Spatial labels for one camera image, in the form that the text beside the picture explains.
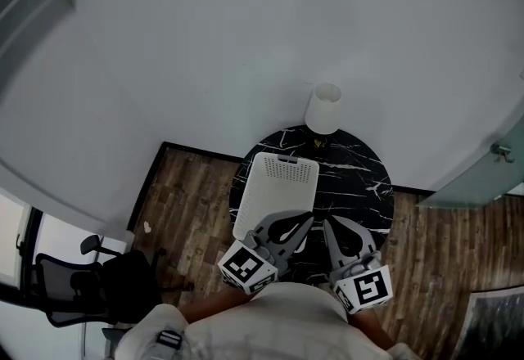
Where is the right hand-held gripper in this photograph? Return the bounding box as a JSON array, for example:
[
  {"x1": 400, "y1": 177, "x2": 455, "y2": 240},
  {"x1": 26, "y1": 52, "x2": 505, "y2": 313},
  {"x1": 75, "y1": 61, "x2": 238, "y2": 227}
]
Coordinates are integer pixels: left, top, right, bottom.
[{"x1": 322, "y1": 214, "x2": 395, "y2": 316}]

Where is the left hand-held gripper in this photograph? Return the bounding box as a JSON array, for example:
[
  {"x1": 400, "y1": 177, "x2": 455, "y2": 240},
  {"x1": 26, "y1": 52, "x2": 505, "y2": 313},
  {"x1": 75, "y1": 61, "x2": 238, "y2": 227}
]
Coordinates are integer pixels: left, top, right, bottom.
[{"x1": 216, "y1": 209, "x2": 316, "y2": 295}]

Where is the white perforated plastic basket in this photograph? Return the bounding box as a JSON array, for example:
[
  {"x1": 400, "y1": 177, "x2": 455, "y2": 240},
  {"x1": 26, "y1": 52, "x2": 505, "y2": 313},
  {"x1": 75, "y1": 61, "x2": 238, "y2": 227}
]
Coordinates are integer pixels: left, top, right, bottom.
[{"x1": 232, "y1": 151, "x2": 321, "y2": 243}]

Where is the person's left forearm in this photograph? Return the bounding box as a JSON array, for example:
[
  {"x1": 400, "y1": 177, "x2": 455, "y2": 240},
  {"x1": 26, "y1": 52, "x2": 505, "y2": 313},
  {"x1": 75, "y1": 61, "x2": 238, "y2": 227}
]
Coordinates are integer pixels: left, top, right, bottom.
[{"x1": 178, "y1": 288, "x2": 251, "y2": 323}]

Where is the person's right forearm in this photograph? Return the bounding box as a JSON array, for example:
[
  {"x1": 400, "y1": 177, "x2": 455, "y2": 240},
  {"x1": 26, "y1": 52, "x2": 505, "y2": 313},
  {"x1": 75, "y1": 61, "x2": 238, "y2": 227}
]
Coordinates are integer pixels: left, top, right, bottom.
[{"x1": 347, "y1": 306, "x2": 395, "y2": 348}]

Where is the person's white shirt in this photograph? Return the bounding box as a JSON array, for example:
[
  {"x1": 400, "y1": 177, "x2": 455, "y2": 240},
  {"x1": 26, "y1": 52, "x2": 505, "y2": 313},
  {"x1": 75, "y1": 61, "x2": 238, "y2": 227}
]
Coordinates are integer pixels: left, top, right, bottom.
[{"x1": 109, "y1": 281, "x2": 423, "y2": 360}]

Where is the white table lamp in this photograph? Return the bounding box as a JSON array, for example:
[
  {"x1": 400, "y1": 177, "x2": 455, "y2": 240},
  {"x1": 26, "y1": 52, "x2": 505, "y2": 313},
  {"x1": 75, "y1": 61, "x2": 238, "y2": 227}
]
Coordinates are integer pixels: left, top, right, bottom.
[{"x1": 303, "y1": 82, "x2": 343, "y2": 147}]

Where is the frosted glass door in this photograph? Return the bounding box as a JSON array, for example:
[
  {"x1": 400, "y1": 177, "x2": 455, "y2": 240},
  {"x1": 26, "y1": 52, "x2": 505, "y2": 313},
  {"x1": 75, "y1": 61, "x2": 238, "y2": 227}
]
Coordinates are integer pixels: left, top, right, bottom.
[{"x1": 414, "y1": 103, "x2": 524, "y2": 211}]

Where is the grey framed picture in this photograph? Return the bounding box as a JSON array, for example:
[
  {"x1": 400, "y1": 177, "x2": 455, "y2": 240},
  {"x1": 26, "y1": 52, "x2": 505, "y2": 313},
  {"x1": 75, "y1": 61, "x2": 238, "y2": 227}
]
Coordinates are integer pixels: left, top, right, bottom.
[{"x1": 453, "y1": 286, "x2": 524, "y2": 360}]

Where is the black mesh office chair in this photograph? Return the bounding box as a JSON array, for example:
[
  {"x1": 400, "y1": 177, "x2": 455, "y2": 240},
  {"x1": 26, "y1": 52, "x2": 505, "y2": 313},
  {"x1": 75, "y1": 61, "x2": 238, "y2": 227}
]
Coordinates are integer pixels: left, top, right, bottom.
[{"x1": 24, "y1": 234, "x2": 196, "y2": 329}]

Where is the black framed window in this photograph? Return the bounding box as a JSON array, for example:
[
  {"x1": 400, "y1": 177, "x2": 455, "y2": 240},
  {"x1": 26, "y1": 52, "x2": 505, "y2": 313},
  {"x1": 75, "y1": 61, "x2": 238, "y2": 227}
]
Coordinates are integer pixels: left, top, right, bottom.
[{"x1": 0, "y1": 193, "x2": 129, "y2": 304}]

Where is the black strap buckle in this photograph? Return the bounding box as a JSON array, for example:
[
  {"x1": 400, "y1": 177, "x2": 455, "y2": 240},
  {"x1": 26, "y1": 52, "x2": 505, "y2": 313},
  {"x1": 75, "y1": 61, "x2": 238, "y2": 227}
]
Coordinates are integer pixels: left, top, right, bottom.
[{"x1": 156, "y1": 329, "x2": 183, "y2": 352}]

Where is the metal door handle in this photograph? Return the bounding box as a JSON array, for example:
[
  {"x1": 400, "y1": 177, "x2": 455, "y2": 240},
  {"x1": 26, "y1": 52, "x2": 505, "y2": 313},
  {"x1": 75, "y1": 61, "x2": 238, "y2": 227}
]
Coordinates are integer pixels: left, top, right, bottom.
[{"x1": 490, "y1": 142, "x2": 515, "y2": 164}]

